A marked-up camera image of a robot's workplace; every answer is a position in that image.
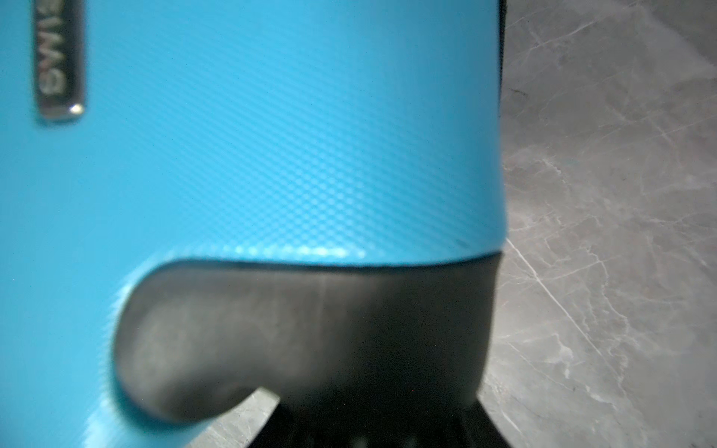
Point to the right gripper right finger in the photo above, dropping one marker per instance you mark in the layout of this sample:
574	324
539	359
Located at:
477	430

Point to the blue suitcase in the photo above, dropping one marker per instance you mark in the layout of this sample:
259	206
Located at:
202	199

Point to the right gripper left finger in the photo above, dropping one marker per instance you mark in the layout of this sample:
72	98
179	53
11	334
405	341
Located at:
282	430

